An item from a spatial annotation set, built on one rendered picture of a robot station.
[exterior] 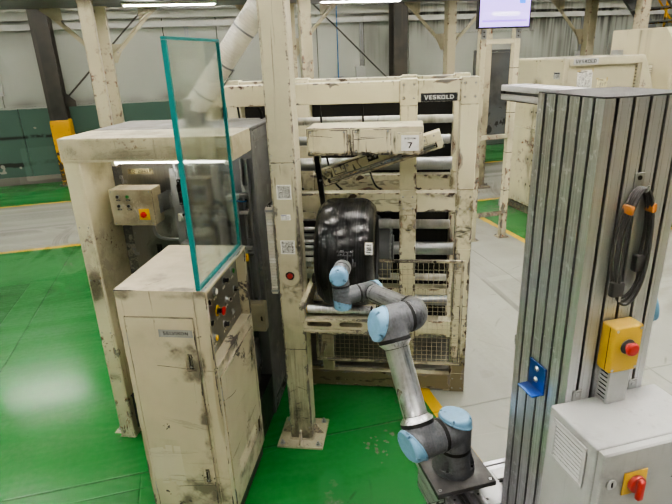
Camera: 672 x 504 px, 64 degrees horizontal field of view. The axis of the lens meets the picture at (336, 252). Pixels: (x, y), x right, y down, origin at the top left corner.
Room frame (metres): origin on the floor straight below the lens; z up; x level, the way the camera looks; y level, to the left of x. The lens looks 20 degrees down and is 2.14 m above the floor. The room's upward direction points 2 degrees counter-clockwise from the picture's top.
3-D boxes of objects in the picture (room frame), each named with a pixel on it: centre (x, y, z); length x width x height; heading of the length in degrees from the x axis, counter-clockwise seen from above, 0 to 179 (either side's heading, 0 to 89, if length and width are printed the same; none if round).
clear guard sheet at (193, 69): (2.23, 0.52, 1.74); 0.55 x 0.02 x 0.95; 172
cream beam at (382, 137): (2.90, -0.19, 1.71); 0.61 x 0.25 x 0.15; 82
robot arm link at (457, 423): (1.54, -0.39, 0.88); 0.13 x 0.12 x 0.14; 115
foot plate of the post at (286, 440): (2.64, 0.24, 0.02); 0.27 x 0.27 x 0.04; 82
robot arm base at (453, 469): (1.55, -0.40, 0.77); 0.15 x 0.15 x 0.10
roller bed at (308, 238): (3.03, 0.14, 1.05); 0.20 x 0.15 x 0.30; 82
